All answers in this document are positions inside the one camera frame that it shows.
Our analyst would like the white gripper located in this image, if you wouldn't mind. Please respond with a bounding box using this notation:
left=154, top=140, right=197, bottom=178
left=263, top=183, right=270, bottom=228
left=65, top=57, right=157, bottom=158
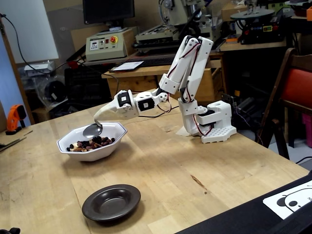
left=107, top=89, right=140, bottom=120

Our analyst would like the metal spoon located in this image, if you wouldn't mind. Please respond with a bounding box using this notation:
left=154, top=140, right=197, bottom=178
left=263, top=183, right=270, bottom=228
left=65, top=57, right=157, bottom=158
left=82, top=118, right=103, bottom=139

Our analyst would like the white octagonal bowl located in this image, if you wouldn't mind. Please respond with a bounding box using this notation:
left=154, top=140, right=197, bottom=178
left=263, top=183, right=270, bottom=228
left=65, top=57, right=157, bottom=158
left=56, top=122, right=128, bottom=162

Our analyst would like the brown plate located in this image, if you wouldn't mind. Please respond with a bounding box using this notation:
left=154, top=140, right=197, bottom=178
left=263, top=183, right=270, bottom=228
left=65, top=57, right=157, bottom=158
left=81, top=184, right=142, bottom=222

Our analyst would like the beige masking tape wrap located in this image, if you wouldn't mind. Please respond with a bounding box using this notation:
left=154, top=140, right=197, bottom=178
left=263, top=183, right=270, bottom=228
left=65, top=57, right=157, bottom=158
left=93, top=103, right=122, bottom=123

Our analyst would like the wooden workbench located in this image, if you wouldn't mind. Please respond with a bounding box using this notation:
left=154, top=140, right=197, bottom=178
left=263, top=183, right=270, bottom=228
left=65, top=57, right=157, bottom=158
left=101, top=52, right=227, bottom=103

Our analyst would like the black plastic crate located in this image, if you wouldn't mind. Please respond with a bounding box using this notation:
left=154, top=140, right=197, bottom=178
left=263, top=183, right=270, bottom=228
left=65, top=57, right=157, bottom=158
left=64, top=67, right=110, bottom=103

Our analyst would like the nut and fruit mix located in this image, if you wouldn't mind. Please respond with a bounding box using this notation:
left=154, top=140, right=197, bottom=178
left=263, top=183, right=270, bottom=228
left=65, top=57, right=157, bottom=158
left=66, top=136, right=116, bottom=153

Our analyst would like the white printed paper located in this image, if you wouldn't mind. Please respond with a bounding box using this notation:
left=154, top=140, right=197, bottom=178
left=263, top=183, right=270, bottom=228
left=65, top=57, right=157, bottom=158
left=109, top=60, right=145, bottom=73

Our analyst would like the beige control box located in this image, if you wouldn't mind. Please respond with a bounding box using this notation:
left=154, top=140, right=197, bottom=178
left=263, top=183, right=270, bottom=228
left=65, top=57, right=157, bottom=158
left=85, top=26, right=138, bottom=62

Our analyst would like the black keyboard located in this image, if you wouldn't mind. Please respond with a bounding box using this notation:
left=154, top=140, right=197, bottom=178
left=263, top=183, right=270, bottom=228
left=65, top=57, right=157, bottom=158
left=129, top=57, right=175, bottom=68

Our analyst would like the clear bag black disc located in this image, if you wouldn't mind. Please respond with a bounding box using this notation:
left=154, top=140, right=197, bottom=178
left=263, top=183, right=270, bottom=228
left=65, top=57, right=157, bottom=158
left=36, top=75, right=69, bottom=108

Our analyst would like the beige tape sheet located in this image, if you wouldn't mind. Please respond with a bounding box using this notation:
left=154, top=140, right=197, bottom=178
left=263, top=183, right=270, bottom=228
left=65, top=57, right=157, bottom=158
left=175, top=126, right=192, bottom=137

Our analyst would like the small white box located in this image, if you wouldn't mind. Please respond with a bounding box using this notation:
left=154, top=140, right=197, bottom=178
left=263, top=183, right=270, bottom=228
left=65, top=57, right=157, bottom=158
left=24, top=62, right=56, bottom=78

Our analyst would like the black computer monitor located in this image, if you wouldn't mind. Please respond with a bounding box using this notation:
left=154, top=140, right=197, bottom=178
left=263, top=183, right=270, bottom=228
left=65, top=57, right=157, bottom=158
left=82, top=0, right=136, bottom=31

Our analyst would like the orange black tool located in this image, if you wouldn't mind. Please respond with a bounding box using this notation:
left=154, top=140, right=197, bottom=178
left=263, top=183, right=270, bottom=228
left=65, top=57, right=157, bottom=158
left=5, top=104, right=27, bottom=136

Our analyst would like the thin metal strip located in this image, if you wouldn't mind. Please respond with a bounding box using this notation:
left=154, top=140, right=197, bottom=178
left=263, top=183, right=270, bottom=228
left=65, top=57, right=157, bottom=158
left=0, top=136, right=27, bottom=152

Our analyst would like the beige milling machine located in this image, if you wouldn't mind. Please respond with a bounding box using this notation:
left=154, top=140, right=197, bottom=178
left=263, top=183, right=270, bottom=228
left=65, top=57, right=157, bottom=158
left=133, top=0, right=226, bottom=52

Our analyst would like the white board panel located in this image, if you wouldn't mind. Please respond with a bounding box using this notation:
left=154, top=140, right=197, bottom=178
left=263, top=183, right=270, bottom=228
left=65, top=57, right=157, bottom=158
left=0, top=0, right=59, bottom=64

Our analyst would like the black controller board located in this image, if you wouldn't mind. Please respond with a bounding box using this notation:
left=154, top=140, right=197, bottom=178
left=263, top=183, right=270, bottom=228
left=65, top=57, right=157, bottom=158
left=221, top=93, right=237, bottom=108

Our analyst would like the plain cardboard box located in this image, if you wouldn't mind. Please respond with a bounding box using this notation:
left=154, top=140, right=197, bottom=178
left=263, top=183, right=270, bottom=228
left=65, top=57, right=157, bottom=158
left=221, top=2, right=247, bottom=22

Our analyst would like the wooden shelf board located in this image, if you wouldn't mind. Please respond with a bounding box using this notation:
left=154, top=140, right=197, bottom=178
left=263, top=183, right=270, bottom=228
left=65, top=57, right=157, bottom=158
left=220, top=40, right=288, bottom=52

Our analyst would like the black scroll saw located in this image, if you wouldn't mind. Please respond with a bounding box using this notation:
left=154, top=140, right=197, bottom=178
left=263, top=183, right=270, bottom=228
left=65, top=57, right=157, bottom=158
left=230, top=8, right=287, bottom=45

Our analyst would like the small black object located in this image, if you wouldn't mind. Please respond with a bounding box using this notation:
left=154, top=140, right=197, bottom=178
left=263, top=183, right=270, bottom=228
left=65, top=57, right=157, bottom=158
left=0, top=227, right=21, bottom=234

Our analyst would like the black laptop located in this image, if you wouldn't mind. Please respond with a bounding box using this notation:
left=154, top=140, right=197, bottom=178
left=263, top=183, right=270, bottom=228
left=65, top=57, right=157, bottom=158
left=175, top=170, right=312, bottom=234

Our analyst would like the wooden chair red cushion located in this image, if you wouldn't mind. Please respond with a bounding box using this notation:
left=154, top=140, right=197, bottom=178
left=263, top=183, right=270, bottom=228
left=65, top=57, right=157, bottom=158
left=255, top=48, right=312, bottom=160

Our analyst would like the pink bin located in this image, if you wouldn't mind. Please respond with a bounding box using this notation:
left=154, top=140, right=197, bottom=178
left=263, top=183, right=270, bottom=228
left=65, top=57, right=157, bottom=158
left=302, top=113, right=312, bottom=149

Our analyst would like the white panda sticker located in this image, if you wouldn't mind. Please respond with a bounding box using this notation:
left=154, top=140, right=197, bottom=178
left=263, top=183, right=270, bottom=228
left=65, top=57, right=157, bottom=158
left=262, top=180, right=312, bottom=220

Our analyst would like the brown wooden post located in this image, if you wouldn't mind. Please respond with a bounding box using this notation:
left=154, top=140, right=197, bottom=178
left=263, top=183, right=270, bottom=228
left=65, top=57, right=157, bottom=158
left=0, top=17, right=36, bottom=125

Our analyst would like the black hanging cable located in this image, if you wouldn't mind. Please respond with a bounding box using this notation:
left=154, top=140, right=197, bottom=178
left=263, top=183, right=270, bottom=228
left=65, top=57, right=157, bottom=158
left=0, top=13, right=81, bottom=75

